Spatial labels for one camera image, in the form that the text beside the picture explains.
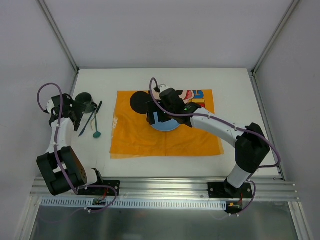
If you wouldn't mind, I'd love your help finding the light blue plate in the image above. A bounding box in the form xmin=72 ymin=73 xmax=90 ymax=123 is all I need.
xmin=151 ymin=112 xmax=180 ymax=132

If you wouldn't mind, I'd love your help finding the dark green mug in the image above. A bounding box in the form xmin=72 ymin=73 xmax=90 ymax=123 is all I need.
xmin=75 ymin=92 xmax=98 ymax=114

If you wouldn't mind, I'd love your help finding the gold fork green handle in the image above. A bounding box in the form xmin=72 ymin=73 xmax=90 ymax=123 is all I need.
xmin=78 ymin=101 xmax=103 ymax=137

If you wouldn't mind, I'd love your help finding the teal plastic spoon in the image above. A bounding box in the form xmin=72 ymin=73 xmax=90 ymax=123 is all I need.
xmin=93 ymin=112 xmax=101 ymax=139

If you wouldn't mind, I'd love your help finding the orange cartoon cloth placemat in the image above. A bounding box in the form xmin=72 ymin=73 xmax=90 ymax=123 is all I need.
xmin=110 ymin=91 xmax=225 ymax=159

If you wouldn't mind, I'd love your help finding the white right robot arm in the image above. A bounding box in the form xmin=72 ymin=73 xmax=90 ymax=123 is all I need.
xmin=148 ymin=85 xmax=271 ymax=198

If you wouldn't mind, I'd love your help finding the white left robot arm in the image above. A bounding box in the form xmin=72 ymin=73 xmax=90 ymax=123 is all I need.
xmin=36 ymin=93 xmax=105 ymax=196

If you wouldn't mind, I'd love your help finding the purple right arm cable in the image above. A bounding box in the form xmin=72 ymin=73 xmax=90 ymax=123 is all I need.
xmin=149 ymin=77 xmax=282 ymax=221

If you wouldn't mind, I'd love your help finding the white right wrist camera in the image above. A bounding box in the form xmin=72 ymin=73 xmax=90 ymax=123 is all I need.
xmin=154 ymin=84 xmax=171 ymax=94

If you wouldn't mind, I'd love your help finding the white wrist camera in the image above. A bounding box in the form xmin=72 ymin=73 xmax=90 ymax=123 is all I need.
xmin=154 ymin=84 xmax=171 ymax=94
xmin=44 ymin=99 xmax=55 ymax=115

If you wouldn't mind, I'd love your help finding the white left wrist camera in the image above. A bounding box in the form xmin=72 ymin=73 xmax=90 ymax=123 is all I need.
xmin=44 ymin=99 xmax=55 ymax=115

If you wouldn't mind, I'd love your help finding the left aluminium frame post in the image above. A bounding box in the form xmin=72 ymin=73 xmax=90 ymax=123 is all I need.
xmin=36 ymin=0 xmax=79 ymax=73

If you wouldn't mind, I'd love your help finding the aluminium frame post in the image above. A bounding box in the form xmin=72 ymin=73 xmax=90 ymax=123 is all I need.
xmin=251 ymin=0 xmax=301 ymax=76
xmin=36 ymin=0 xmax=79 ymax=73

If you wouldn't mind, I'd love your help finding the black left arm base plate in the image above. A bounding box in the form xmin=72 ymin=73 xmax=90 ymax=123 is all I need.
xmin=78 ymin=179 xmax=121 ymax=197

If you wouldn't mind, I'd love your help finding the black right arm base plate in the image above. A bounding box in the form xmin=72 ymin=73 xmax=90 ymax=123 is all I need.
xmin=207 ymin=181 xmax=253 ymax=199

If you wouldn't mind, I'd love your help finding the white slotted cable duct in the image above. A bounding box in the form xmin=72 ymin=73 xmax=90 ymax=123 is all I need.
xmin=41 ymin=197 xmax=227 ymax=211

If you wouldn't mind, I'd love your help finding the aluminium front rail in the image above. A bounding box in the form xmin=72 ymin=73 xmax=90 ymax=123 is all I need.
xmin=29 ymin=176 xmax=300 ymax=202

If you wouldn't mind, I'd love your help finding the right aluminium frame post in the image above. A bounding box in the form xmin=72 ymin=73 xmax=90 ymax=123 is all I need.
xmin=251 ymin=0 xmax=301 ymax=76

